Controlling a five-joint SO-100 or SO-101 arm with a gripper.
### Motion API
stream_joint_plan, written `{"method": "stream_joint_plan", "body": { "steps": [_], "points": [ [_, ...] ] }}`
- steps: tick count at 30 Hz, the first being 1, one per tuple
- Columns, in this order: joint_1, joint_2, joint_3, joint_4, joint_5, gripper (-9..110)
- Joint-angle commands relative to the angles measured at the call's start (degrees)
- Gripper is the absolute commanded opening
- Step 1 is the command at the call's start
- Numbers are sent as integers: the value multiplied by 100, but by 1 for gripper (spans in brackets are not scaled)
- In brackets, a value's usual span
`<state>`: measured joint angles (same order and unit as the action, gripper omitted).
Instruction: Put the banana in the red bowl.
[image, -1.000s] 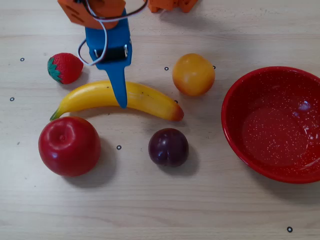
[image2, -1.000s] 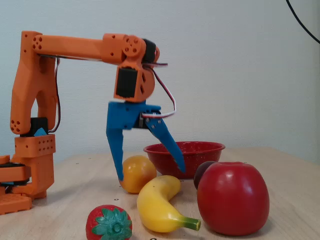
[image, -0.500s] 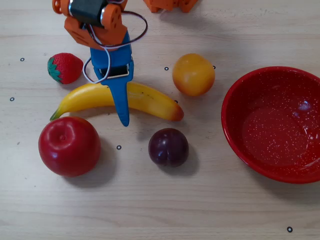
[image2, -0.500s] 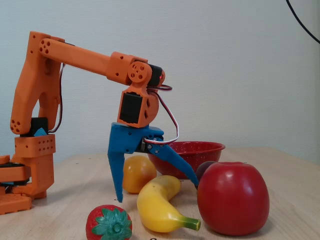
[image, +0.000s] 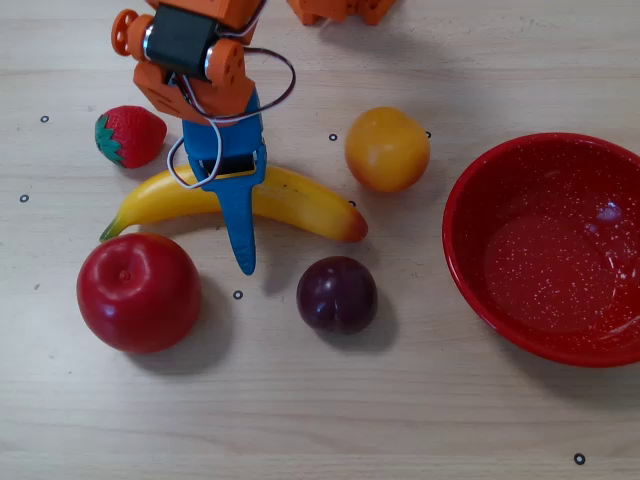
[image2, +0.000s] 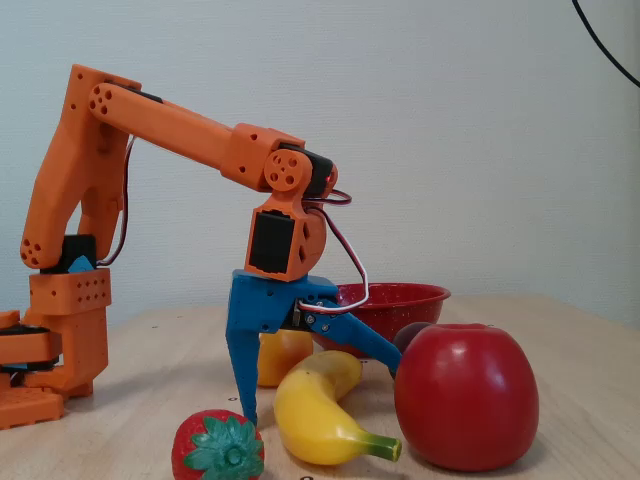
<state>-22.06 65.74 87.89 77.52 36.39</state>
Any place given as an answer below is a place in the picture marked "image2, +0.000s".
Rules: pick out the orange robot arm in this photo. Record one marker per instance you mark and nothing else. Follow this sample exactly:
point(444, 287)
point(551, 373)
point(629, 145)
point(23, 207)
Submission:
point(175, 130)

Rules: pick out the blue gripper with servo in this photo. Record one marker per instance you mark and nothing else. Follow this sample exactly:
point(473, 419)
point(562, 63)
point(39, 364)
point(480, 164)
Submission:
point(260, 306)

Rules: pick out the toy orange fruit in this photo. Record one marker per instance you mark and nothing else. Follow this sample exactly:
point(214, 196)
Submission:
point(281, 357)

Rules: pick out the red speckled enamel bowl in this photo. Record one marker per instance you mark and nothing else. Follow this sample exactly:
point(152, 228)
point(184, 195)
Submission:
point(410, 305)

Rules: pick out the dark purple toy plum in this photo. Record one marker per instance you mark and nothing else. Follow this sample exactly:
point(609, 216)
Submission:
point(411, 334)

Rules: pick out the yellow toy banana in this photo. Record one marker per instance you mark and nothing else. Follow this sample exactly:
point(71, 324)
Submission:
point(310, 415)

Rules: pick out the red toy apple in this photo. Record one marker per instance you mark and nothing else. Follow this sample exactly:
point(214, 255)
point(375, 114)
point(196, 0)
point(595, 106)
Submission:
point(465, 400)

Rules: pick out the orange robot base mount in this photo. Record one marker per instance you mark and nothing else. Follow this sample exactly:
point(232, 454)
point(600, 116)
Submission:
point(25, 407)

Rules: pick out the red toy strawberry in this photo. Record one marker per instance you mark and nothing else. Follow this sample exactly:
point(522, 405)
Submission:
point(187, 445)

